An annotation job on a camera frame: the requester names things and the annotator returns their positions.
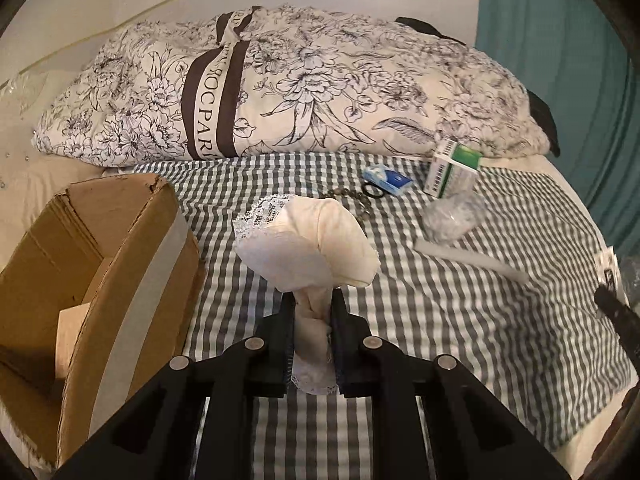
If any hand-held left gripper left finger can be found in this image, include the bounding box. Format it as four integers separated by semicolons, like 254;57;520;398
50;291;297;480

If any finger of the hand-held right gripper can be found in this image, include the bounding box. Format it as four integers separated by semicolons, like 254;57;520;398
594;285;640;361

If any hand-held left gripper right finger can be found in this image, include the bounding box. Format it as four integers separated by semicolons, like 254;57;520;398
331;289;571;480

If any white lace cloth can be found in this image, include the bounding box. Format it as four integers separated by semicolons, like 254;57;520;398
232;194;380;397

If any blue white tissue pack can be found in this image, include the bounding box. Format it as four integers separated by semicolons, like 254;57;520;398
362;165;413;197

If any clear plastic bag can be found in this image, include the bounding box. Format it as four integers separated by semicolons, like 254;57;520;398
422;192;487;243

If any green white medicine box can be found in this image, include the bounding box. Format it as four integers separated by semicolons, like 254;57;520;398
424;137;483;198

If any brown cardboard box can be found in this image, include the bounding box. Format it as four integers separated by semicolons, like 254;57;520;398
0;172;206;468

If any green checkered blanket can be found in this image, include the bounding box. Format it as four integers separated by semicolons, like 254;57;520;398
102;150;633;480

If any white foam stick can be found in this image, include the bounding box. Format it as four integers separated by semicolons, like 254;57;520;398
412;237;531;286

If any black cloth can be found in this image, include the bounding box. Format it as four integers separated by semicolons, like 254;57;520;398
527;91;561;156
394;16;453;40

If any teal curtain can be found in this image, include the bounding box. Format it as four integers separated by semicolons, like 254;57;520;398
472;0;640;221

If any floral white duvet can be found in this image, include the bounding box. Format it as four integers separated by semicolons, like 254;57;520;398
31;4;551;166

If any white curved bed surround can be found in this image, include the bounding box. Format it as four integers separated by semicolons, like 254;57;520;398
0;0;481;91

